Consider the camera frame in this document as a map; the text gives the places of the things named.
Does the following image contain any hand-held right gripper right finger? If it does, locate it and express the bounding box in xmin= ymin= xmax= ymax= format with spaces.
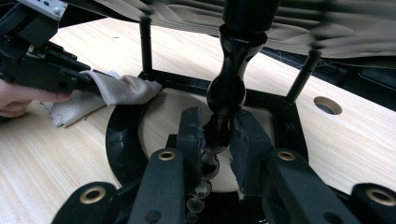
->
xmin=229 ymin=109 xmax=275 ymax=195

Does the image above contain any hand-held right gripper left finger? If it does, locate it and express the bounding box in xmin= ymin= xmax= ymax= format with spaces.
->
xmin=177 ymin=106 xmax=206 ymax=190

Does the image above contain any black wavy tray stand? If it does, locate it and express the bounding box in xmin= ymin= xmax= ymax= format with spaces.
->
xmin=59 ymin=0 xmax=396 ymax=224

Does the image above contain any beige wiping cloth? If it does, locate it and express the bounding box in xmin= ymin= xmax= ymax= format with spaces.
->
xmin=41 ymin=69 xmax=163 ymax=129

